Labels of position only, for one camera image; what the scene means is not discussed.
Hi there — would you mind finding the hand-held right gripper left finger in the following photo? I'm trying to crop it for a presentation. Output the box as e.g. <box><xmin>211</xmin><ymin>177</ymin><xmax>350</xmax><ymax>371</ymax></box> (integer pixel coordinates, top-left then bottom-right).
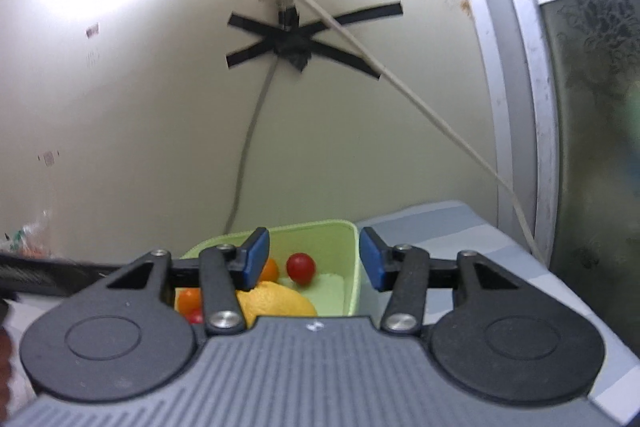
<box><xmin>67</xmin><ymin>228</ymin><xmax>271</xmax><ymax>336</ymax></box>

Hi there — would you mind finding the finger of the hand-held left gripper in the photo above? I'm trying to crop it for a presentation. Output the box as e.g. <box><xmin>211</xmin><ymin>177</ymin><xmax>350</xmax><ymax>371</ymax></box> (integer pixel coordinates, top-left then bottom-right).
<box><xmin>0</xmin><ymin>252</ymin><xmax>132</xmax><ymax>299</ymax></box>

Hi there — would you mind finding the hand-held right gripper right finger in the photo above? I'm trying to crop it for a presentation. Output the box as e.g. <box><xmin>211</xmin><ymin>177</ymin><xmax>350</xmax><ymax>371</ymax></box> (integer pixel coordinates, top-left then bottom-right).
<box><xmin>359</xmin><ymin>227</ymin><xmax>548</xmax><ymax>336</ymax></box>

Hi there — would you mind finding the green plastic basket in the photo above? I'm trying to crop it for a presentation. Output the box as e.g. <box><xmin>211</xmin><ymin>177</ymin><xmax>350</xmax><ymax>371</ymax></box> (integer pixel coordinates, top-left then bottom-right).
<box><xmin>172</xmin><ymin>219</ymin><xmax>362</xmax><ymax>319</ymax></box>

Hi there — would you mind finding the large red tomato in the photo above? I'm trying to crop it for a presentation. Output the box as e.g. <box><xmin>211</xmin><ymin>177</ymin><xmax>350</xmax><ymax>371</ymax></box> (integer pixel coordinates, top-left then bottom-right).
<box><xmin>286</xmin><ymin>253</ymin><xmax>317</xmax><ymax>284</ymax></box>

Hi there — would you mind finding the large yellow citrus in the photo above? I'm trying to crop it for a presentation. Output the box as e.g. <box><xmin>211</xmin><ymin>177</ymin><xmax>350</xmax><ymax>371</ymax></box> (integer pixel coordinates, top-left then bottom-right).
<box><xmin>235</xmin><ymin>280</ymin><xmax>319</xmax><ymax>327</ymax></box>

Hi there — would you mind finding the clear plastic bag with produce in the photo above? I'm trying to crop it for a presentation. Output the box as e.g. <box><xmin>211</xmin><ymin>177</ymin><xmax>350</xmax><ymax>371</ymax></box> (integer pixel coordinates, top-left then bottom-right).
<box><xmin>0</xmin><ymin>209</ymin><xmax>56</xmax><ymax>260</ymax></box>

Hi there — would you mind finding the striped blue bed sheet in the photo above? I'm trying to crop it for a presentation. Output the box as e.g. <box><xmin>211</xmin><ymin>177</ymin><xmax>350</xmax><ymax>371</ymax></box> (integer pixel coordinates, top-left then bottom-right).
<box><xmin>0</xmin><ymin>199</ymin><xmax>640</xmax><ymax>427</ymax></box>

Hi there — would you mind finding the black tape cross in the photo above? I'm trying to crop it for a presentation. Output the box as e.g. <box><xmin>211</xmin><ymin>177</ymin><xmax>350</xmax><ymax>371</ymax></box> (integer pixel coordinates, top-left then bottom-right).
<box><xmin>225</xmin><ymin>1</ymin><xmax>405</xmax><ymax>81</ymax></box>

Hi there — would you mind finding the patterned frosted window pane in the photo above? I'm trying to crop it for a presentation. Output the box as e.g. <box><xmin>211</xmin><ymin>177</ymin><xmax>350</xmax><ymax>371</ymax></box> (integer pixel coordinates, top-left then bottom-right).
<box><xmin>500</xmin><ymin>0</ymin><xmax>640</xmax><ymax>338</ymax></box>

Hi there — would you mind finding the grey wall cable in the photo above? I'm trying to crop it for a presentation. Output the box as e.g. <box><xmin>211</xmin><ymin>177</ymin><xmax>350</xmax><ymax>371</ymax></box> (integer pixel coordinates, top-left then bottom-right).
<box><xmin>223</xmin><ymin>57</ymin><xmax>281</xmax><ymax>235</ymax></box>

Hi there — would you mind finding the white cable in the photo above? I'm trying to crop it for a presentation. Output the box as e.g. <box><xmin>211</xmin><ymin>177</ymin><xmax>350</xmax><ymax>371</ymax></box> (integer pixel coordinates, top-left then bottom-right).
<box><xmin>231</xmin><ymin>0</ymin><xmax>548</xmax><ymax>265</ymax></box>

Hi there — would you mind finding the grey window frame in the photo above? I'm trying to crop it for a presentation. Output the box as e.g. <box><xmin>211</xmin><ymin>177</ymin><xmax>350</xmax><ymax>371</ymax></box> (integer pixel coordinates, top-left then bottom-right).
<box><xmin>452</xmin><ymin>0</ymin><xmax>561</xmax><ymax>268</ymax></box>

